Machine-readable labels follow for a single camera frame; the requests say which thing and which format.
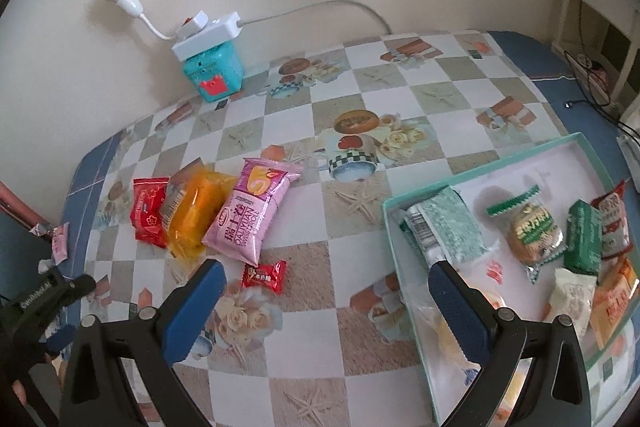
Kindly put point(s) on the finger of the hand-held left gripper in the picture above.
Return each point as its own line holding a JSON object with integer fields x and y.
{"x": 62, "y": 338}

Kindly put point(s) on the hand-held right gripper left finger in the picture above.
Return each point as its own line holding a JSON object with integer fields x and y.
{"x": 195, "y": 307}

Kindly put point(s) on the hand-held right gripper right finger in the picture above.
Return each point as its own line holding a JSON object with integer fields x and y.
{"x": 460, "y": 307}

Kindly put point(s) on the green label cookie packet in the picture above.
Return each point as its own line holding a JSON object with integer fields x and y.
{"x": 532, "y": 232}

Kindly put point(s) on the cream white snack packet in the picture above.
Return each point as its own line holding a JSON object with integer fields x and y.
{"x": 570, "y": 297}

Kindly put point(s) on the orange swiss roll packet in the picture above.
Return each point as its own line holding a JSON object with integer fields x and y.
{"x": 612, "y": 302}

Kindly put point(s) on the teal rimmed white tray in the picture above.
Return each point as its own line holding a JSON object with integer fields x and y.
{"x": 540, "y": 167}

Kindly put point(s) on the red white biscuit packet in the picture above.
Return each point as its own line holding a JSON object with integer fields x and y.
{"x": 615, "y": 222}

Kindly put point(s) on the pink candy wrapper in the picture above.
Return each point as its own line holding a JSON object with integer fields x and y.
{"x": 60, "y": 242}

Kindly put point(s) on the small red candy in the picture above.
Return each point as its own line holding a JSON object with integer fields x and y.
{"x": 262, "y": 277}

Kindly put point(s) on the green white speckled snack packet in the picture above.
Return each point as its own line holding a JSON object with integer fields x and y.
{"x": 450, "y": 222}

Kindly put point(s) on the orange clear cake packet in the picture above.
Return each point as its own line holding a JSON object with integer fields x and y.
{"x": 195, "y": 212}

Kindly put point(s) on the red flower print snack packet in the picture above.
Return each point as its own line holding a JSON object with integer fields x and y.
{"x": 147, "y": 212}

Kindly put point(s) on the pink swiss roll packet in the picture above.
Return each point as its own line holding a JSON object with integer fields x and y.
{"x": 250, "y": 212}

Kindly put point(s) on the dark green snack packet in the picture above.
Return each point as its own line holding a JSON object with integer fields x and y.
{"x": 582, "y": 237}

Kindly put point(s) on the checkered printed tablecloth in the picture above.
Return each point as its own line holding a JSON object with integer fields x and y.
{"x": 430, "y": 72}

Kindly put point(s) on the teal box with red mark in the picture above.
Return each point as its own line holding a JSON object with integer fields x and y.
{"x": 225, "y": 67}

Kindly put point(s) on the pinkish floor power strip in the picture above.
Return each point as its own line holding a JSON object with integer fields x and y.
{"x": 592, "y": 74}

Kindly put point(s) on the white power strip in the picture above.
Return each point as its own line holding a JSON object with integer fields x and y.
{"x": 210, "y": 39}

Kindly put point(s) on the reddish chair frame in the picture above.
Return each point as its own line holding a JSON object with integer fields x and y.
{"x": 15, "y": 202}

